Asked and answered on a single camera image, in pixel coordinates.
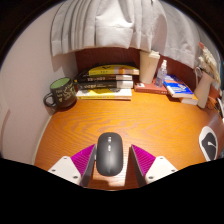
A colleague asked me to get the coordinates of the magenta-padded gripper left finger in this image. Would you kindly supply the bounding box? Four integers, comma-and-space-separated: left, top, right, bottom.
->
47, 143, 98, 188

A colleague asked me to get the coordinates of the cream ceramic vase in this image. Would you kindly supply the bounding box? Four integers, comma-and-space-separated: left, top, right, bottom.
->
194, 66, 214, 109

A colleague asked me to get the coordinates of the cream tumbler with lid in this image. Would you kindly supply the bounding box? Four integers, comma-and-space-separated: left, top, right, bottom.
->
138, 49, 161, 85

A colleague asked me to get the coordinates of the yellow cover book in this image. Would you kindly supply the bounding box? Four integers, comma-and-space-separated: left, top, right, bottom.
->
88, 64, 140, 77

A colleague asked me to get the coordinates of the dark grey computer mouse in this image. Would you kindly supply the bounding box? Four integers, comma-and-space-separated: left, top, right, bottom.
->
95, 131, 125, 177

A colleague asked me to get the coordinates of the dark green mug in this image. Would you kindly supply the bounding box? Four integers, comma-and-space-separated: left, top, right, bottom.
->
43, 77, 78, 110

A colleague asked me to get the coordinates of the black and white mouse pad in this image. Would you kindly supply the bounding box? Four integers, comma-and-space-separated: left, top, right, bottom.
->
198, 125, 219, 163

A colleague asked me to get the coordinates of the clear spray bottle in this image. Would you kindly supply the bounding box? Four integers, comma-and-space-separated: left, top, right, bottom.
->
154, 59, 168, 88

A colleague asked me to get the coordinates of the white and yellow book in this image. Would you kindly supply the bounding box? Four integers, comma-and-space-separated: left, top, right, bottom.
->
75, 87, 133, 101

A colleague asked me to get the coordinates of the black book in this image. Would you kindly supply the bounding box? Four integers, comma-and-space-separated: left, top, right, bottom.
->
74, 73, 134, 83
76, 80, 134, 90

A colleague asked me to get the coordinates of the red thin book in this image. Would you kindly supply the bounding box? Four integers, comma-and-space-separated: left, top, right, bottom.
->
133, 81, 169, 96

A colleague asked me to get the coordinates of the white pleated curtain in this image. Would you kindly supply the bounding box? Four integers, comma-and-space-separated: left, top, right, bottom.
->
49, 0, 209, 69

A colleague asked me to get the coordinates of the blue cover book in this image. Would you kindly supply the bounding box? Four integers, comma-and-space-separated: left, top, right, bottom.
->
162, 74, 194, 99

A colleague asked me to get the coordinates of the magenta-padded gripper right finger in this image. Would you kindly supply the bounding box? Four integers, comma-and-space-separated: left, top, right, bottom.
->
128, 143, 179, 188

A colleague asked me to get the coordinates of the orange cover book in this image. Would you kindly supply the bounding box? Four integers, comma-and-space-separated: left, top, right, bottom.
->
179, 93, 199, 106

